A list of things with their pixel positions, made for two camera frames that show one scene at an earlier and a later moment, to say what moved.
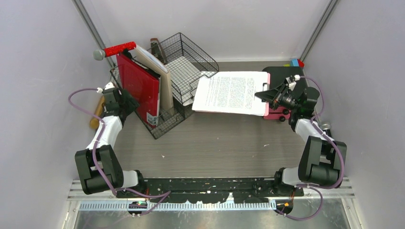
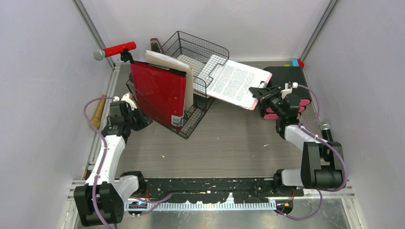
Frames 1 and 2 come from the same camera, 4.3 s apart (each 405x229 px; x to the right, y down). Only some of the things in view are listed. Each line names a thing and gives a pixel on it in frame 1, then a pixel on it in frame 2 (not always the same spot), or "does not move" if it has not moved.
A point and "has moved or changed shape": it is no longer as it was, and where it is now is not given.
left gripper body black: [128, 103] → [138, 122]
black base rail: [209, 190] does not move
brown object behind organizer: [156, 49] does not move
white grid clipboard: [185, 76] → [202, 70]
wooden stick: [94, 122] does not move
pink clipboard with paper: [232, 92] has moved or changed shape
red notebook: [143, 85] has moved or changed shape
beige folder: [147, 58] → [154, 58]
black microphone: [325, 128] does not move
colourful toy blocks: [295, 62] does not move
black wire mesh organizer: [186, 63] → [197, 54]
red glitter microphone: [100, 54] does not move
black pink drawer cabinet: [279, 76] does not move
